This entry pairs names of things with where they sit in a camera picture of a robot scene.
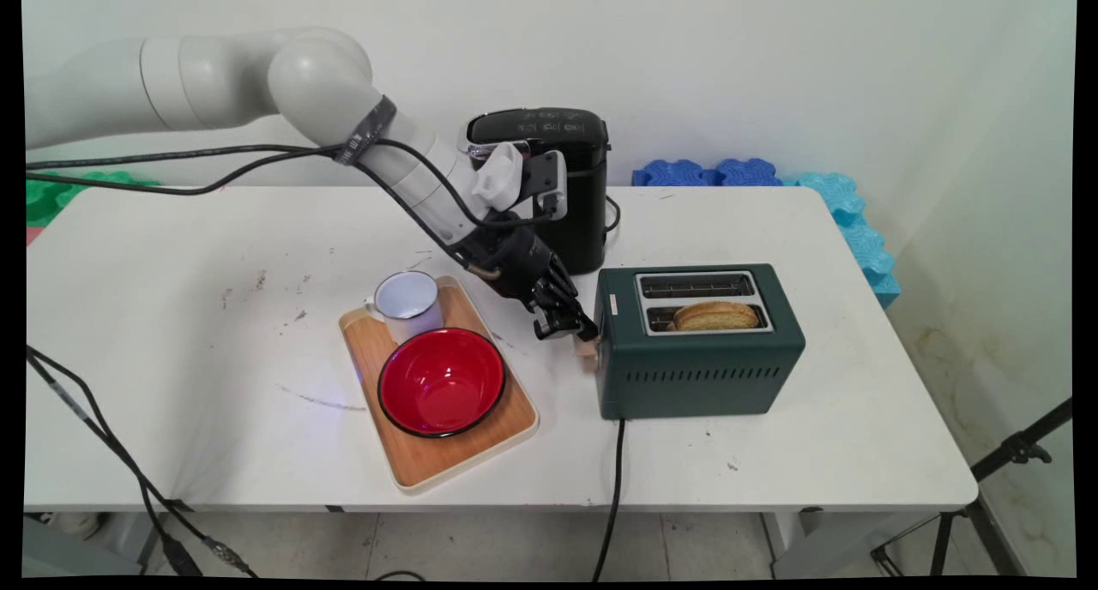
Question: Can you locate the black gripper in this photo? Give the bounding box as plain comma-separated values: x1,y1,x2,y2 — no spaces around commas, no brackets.
449,214,600,343

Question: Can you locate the black coffee machine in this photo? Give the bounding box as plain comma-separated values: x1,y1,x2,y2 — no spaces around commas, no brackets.
466,107,612,275

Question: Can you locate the red enamel bowl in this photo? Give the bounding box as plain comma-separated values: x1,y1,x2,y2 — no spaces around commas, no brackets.
377,327,507,439

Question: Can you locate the white enamel mug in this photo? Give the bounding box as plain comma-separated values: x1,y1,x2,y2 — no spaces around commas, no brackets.
365,270,444,345

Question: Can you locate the green two-slot toaster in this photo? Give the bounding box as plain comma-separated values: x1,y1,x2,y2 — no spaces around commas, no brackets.
594,262,806,421

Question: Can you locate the toasted bread slice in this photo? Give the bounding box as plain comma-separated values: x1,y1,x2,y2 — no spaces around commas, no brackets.
669,301,762,332

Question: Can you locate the wooden serving tray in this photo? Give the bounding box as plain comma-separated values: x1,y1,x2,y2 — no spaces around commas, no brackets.
338,274,540,494

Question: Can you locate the light blue foam mat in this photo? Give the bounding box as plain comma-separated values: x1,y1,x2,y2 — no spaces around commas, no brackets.
779,172,902,310

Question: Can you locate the white table leg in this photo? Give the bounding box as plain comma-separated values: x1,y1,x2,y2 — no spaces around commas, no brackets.
107,511,169,565
763,509,824,578

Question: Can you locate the black tripod stand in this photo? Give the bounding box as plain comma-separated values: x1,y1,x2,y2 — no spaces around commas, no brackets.
871,397,1074,578

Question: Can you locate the green foam mat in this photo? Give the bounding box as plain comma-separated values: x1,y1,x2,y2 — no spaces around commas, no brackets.
24,170,162,228

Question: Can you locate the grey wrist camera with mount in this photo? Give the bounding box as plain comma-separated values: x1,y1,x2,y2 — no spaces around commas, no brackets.
472,142,569,222

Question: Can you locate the black toaster power cable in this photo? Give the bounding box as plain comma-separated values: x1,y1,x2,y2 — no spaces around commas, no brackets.
590,417,626,582

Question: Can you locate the grey velcro strap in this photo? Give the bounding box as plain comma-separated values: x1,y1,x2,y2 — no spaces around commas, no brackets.
333,96,398,167

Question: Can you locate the black camera cable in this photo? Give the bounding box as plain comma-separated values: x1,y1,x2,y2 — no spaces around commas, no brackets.
24,138,554,231

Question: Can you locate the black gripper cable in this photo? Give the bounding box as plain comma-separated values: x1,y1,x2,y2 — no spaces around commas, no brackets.
24,148,504,282

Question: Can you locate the black hanging cable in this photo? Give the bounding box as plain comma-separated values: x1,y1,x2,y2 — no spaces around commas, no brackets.
24,346,258,578

